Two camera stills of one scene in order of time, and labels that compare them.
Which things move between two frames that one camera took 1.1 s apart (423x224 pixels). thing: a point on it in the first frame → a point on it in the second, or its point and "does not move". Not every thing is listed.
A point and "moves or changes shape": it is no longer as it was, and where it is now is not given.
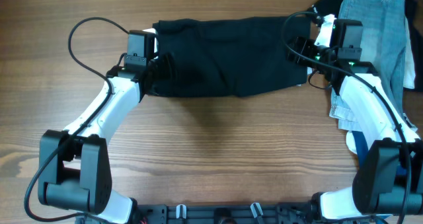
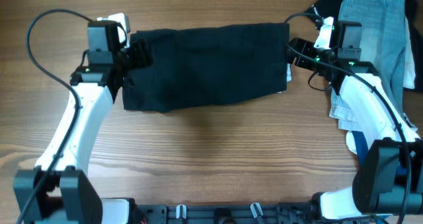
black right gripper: [307, 45] does not move
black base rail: [219, 214] does not move
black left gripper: [166, 65] → [141, 52]
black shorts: [223, 55] moves or changes shape
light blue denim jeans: [383, 10] does not move
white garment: [408, 78] does not move
